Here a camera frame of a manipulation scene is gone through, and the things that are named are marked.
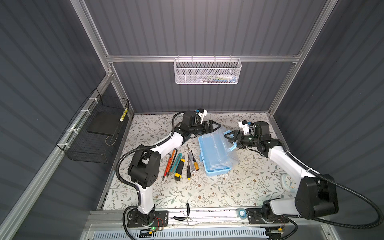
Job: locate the black pad in basket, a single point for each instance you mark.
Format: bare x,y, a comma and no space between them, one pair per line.
106,124

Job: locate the black wire basket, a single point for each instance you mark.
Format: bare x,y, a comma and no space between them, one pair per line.
81,146

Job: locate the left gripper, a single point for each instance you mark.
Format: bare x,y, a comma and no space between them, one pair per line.
209,127

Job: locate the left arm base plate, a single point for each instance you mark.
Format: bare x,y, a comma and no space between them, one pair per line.
154,219

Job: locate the black hex key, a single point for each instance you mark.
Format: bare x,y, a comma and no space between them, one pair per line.
174,159

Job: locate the yellow black utility knife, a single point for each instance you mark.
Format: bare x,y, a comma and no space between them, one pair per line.
179,169

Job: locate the orange hex key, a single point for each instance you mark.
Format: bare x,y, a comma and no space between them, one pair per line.
170,162

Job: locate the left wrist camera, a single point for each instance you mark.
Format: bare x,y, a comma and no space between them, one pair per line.
201,113

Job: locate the red hex key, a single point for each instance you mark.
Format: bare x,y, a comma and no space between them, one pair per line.
164,176

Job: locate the black pliers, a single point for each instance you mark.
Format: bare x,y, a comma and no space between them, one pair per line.
185,217

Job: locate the yellow handle screwdriver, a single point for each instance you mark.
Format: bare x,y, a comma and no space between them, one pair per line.
196,166

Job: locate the clear handle screwdriver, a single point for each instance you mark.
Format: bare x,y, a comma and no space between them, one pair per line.
191,161

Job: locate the blue tape roll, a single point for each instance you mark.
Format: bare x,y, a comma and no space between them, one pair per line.
242,213

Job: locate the black yellow small screwdriver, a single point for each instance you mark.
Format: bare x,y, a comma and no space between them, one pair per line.
189,168

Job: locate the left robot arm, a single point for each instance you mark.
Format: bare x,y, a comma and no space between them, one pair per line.
145,164

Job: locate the white wire mesh basket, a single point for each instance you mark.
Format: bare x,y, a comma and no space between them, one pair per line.
207,71

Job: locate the clear tape roll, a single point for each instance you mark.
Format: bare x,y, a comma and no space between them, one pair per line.
288,183

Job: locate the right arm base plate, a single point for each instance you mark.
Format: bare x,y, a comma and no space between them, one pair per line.
258,216

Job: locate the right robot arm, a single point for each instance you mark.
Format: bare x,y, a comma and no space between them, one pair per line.
315,196

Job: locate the blue plastic tool box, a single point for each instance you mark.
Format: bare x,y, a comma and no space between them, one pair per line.
215,153

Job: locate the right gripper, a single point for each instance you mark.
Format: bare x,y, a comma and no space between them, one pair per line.
236,133

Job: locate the yellow marker pen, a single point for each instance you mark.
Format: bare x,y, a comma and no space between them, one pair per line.
123,114

